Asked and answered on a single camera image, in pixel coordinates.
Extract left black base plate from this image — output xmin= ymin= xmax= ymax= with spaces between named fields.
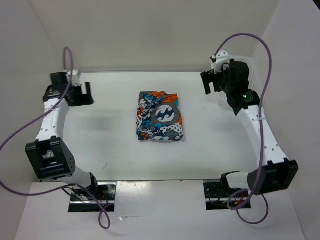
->
xmin=68 ymin=182 xmax=117 ymax=213

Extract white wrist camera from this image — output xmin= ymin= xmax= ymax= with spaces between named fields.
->
xmin=66 ymin=69 xmax=81 ymax=87
xmin=210 ymin=49 xmax=231 ymax=74

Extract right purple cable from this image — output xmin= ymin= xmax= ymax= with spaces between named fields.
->
xmin=213 ymin=33 xmax=273 ymax=224

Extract white plastic basket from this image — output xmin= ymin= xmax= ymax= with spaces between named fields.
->
xmin=214 ymin=55 xmax=262 ymax=109

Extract colourful patterned shorts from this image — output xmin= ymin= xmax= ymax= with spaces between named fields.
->
xmin=136 ymin=91 xmax=185 ymax=142

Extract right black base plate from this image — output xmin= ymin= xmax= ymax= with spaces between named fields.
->
xmin=203 ymin=180 xmax=252 ymax=211

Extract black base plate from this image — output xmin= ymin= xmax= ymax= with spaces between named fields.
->
xmin=68 ymin=182 xmax=117 ymax=213
xmin=203 ymin=180 xmax=252 ymax=211

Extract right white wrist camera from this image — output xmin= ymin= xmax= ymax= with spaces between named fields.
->
xmin=210 ymin=49 xmax=231 ymax=74

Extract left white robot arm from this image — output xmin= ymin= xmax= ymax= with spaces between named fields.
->
xmin=25 ymin=70 xmax=100 ymax=200

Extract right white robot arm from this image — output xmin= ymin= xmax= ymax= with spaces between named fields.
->
xmin=200 ymin=59 xmax=299 ymax=197

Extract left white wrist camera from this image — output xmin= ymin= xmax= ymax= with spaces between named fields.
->
xmin=66 ymin=69 xmax=81 ymax=87

